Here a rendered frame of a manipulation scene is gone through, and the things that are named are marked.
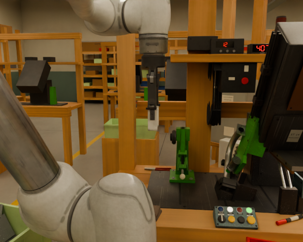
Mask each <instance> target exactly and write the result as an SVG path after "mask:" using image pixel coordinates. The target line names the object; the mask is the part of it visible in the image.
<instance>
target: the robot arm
mask: <svg viewBox="0 0 303 242"><path fill-rule="evenodd" d="M65 1H68V2H69V3H70V5H71V7H72V8H73V10H74V12H75V13H76V14H77V16H79V17H80V18H81V19H83V20H84V22H85V25H86V27H87V29H88V30H89V31H91V32H92V33H94V34H97V35H100V36H121V35H127V34H139V53H140V54H143V56H142V57H141V66H142V67H143V68H149V73H148V74H147V87H148V106H147V108H146V109H147V110H148V131H157V127H158V126H159V106H160V104H159V101H158V87H159V79H160V74H159V73H158V69H157V68H164V67H165V56H164V54H166V53H167V52H168V30H169V27H170V21H171V7H170V0H65ZM0 161H1V162H2V164H3V165H4V166H5V168H6V169H7V170H8V171H9V173H10V174H11V175H12V176H13V178H14V179H15V180H16V181H17V183H18V184H19V188H18V191H17V201H18V203H19V213H20V216H21V218H22V220H23V222H24V223H25V224H26V226H27V227H28V228H29V229H31V230H32V231H33V232H35V233H37V234H39V235H41V236H44V237H46V238H49V239H51V240H54V241H57V242H157V235H156V220H155V212H154V207H153V203H152V199H151V197H150V194H149V192H148V190H147V188H146V186H145V185H144V183H143V182H142V181H141V180H140V179H138V178H137V177H136V176H134V175H131V174H128V173H113V174H110V175H107V176H105V177H102V178H100V179H99V180H98V181H97V182H95V184H94V185H93V186H91V185H89V184H88V182H87V181H86V180H85V179H83V178H82V177H81V176H80V175H79V174H78V173H77V172H76V171H75V170H74V169H73V168H72V167H71V166H70V165H69V164H67V163H64V162H60V161H56V160H55V158H54V156H53V155H52V153H51V152H50V150H49V149H48V147H47V145H46V144H45V142H44V141H43V139H42V137H41V136H40V134H39V132H38V131H37V129H36V128H35V126H34V124H33V123H32V121H31V119H30V118H29V116H28V115H27V113H26V111H25V110H24V108H23V107H22V105H21V103H20V102H19V100H18V98H17V97H16V95H15V94H14V92H13V91H12V89H11V87H10V86H9V84H8V82H7V81H6V79H5V78H4V76H3V74H2V73H1V71H0Z"/></svg>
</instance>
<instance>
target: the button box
mask: <svg viewBox="0 0 303 242"><path fill-rule="evenodd" d="M218 207H220V206H214V210H213V218H214V222H215V227H216V228H231V229H251V230H257V229H258V224H257V219H256V214H255V209H254V208H253V207H250V208H251V210H252V212H251V213H248V212H247V210H246V209H247V207H240V208H242V212H238V211H237V208H238V207H231V208H232V209H233V211H232V212H229V211H228V210H227V208H228V207H229V206H222V207H223V211H219V210H218ZM220 215H223V216H224V217H225V218H226V220H225V222H220V221H219V220H218V217H219V216H220ZM229 216H233V217H234V218H235V221H234V222H233V223H231V222H229V220H228V217H229ZM240 216H242V217H244V218H245V221H244V223H240V222H239V221H238V217H240ZM249 216H252V217H254V218H255V223H254V224H249V223H248V221H247V218H248V217H249Z"/></svg>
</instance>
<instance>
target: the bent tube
mask: <svg viewBox="0 0 303 242"><path fill-rule="evenodd" d="M245 130H246V126H245V125H242V124H238V123H237V128H236V131H235V132H234V134H233V135H232V137H231V139H230V141H229V143H228V146H227V150H226V155H225V165H224V177H226V178H230V173H227V172H226V169H227V165H228V164H229V163H230V162H231V158H232V152H233V149H234V146H235V143H236V141H237V140H238V138H239V137H240V136H241V135H242V136H245Z"/></svg>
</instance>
